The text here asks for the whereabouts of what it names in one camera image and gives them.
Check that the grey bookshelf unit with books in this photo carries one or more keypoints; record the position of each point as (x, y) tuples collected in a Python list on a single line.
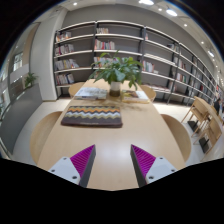
[(130, 41)]

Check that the large white book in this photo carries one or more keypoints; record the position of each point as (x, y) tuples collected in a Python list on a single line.
[(90, 93)]

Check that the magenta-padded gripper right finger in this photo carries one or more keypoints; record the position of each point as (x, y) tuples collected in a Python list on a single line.
[(156, 166)]

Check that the green potted plant, white pot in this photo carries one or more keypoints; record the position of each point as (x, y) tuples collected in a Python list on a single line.
[(116, 70)]

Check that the zigzag-patterned grey towel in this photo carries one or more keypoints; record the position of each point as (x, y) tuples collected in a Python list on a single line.
[(91, 116)]

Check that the group of ceiling lights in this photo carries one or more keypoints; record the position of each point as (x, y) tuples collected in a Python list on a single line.
[(171, 12)]

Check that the yellow-covered book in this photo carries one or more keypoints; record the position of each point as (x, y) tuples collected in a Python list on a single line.
[(134, 96)]

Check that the small green background plant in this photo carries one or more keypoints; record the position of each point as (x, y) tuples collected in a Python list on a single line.
[(30, 80)]

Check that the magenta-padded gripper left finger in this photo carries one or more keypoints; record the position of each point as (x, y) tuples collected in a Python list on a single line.
[(66, 168)]

